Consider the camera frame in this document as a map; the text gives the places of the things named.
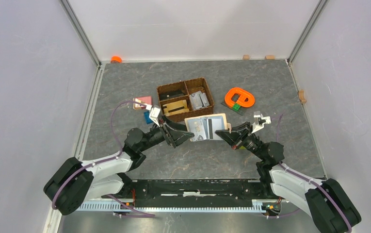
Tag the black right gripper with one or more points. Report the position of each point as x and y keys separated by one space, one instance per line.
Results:
x=239 y=134

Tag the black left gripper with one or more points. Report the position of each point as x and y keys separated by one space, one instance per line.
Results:
x=179 y=137

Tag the white magnetic stripe card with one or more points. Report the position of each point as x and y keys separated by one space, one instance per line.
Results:
x=215 y=123

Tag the beige leather card holder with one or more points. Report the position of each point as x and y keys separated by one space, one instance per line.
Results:
x=204 y=117

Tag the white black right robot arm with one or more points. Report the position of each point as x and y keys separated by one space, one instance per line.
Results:
x=325 y=201

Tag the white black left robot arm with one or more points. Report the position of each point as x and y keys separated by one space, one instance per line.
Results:
x=78 y=181

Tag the yellow cards in basket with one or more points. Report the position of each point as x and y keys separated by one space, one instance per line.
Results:
x=174 y=108

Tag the silver cards in basket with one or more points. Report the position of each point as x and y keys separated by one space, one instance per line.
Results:
x=199 y=100

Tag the black cards in basket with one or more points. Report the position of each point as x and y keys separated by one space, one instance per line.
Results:
x=171 y=95

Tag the playing card box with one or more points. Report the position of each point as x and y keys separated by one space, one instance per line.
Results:
x=142 y=102

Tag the green toy brick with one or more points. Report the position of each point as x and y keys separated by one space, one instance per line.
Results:
x=236 y=107

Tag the blue toy brick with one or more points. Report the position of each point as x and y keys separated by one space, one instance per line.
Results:
x=147 y=119

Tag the brown woven divided basket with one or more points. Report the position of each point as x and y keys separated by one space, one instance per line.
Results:
x=187 y=87

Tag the curved wooden piece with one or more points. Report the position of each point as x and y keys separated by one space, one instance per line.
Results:
x=301 y=96

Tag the orange round cap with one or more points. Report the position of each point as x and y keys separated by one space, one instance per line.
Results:
x=115 y=59

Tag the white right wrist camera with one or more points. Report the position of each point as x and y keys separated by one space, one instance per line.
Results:
x=259 y=121

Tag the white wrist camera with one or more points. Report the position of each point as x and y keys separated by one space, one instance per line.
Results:
x=155 y=112
x=259 y=121

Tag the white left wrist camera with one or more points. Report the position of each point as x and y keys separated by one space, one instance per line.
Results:
x=155 y=112

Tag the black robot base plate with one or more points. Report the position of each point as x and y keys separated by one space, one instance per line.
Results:
x=194 y=193

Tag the aluminium frame rail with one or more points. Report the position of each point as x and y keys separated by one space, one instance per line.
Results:
x=331 y=186

